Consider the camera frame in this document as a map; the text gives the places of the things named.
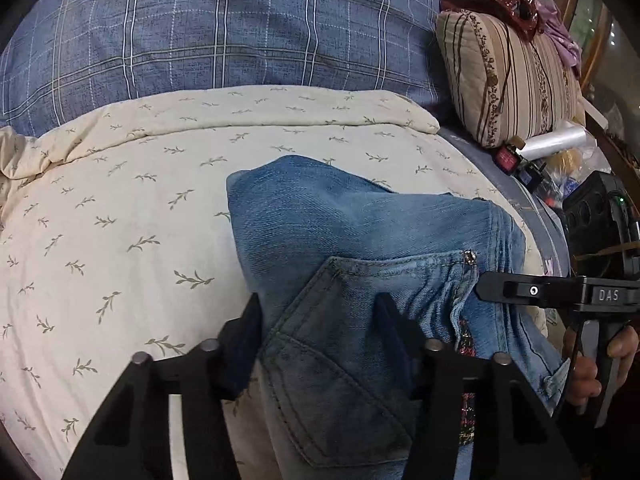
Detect clear plastic film roll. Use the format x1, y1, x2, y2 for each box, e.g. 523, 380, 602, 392
520, 125, 588, 160

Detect thin black cord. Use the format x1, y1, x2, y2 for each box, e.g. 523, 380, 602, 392
492, 25, 517, 116

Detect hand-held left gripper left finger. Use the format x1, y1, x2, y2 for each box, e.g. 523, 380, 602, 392
60, 292, 263, 480

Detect person's right hand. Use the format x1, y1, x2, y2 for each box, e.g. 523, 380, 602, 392
562, 324, 640, 408

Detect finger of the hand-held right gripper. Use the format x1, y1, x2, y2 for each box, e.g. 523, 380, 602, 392
476, 271, 586, 311

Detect blue denim pants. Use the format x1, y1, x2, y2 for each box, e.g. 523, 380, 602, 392
226, 155, 573, 480

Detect wooden furniture frame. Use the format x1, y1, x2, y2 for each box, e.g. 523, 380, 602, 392
565, 0, 640, 171

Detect clear bag of small goods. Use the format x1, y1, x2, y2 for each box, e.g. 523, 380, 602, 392
542, 147, 601, 206

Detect dark bottle with red label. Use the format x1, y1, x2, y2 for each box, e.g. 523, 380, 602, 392
495, 142, 523, 176

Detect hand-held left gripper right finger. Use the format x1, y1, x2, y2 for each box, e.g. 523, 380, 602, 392
375, 292, 583, 480

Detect blue plaid pillow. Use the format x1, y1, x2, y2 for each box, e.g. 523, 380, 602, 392
0, 0, 451, 136

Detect dark bottle with blue label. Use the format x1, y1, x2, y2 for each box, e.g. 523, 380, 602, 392
517, 157, 544, 188

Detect beige striped pillow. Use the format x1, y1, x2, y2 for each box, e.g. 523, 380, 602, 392
436, 9, 586, 150

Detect grey-blue bed sheet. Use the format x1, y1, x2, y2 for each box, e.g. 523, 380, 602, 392
440, 127, 571, 281

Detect purple cloth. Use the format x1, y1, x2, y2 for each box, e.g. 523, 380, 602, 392
537, 0, 583, 68

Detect cream leaf-print blanket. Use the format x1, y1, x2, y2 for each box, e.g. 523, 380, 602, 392
0, 85, 551, 480

